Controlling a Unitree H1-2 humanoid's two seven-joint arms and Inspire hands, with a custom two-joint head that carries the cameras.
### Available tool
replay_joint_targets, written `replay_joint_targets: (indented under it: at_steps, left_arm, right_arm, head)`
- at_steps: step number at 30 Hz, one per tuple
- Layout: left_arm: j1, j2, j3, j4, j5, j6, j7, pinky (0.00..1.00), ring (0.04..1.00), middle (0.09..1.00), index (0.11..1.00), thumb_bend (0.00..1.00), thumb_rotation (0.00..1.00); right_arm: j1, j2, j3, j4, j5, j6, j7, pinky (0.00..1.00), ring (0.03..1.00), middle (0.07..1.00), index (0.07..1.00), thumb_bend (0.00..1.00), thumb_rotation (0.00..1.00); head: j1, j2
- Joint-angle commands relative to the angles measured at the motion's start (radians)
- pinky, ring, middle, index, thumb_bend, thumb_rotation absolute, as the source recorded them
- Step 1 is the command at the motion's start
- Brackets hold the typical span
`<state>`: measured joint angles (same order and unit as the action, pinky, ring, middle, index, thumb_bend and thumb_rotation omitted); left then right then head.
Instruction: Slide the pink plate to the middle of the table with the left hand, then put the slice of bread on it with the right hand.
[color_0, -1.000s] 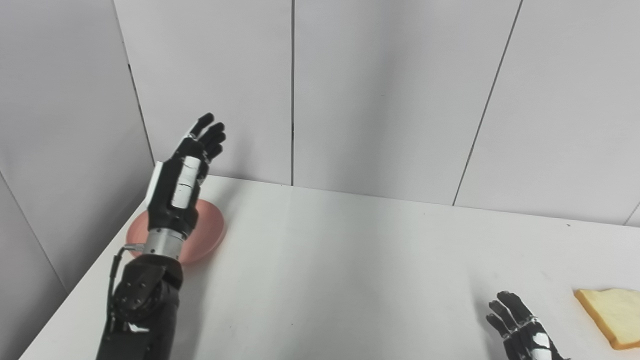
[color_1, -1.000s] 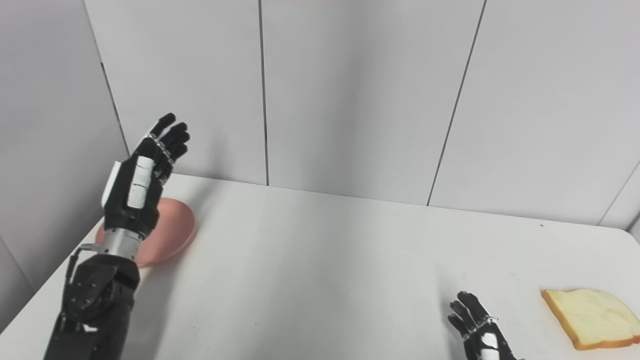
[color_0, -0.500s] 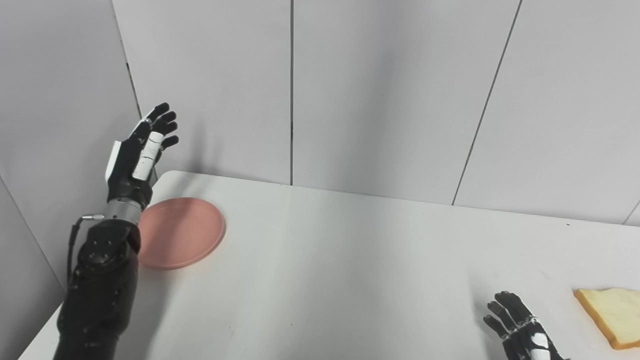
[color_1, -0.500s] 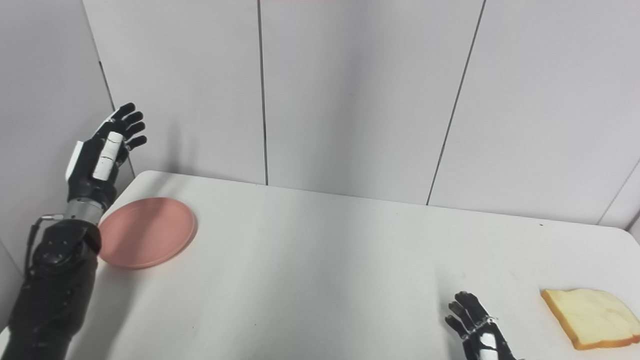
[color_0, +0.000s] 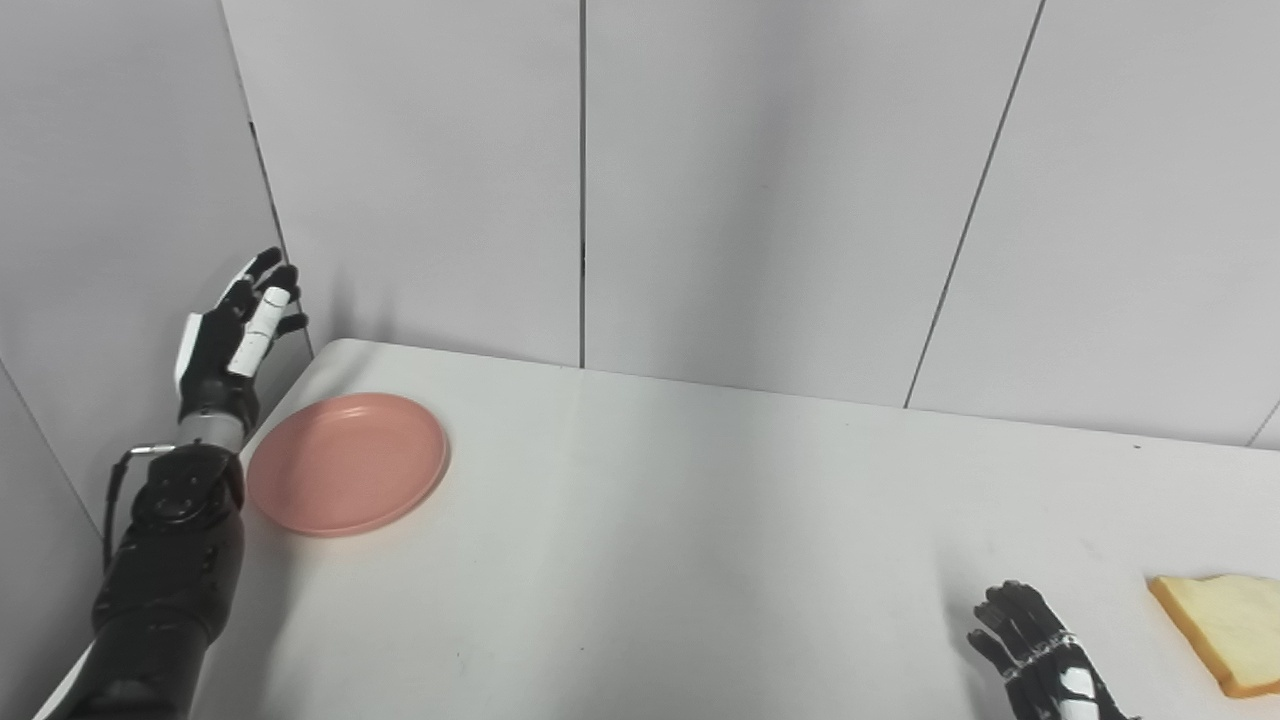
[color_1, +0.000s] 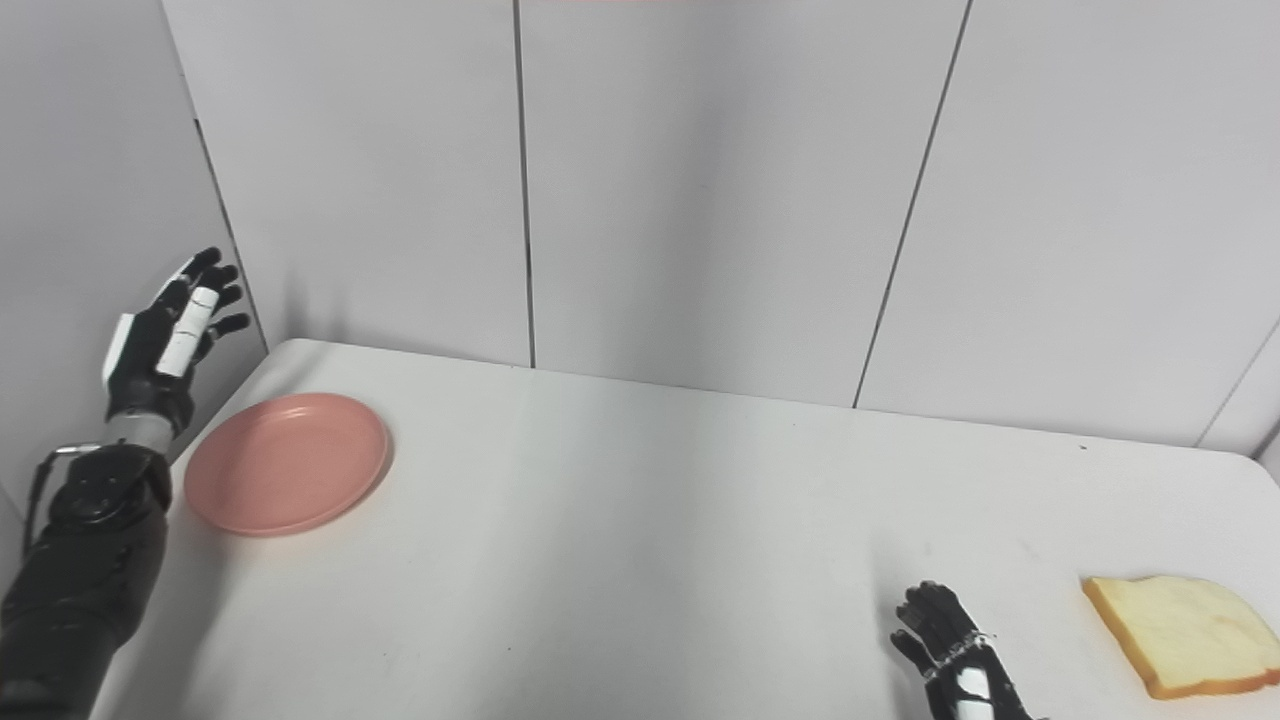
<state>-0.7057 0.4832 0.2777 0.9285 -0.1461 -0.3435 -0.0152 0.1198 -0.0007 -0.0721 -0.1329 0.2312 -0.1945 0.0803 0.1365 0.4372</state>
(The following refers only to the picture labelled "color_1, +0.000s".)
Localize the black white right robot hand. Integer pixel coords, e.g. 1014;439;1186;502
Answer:
890;581;1047;720

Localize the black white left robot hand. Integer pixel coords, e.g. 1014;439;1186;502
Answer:
102;247;252;438

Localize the pink plastic plate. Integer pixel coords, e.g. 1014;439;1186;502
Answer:
184;392;392;538

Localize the slice of white bread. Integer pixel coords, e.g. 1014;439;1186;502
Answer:
1081;575;1280;700

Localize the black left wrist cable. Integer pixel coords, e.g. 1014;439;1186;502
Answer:
21;444;103;561

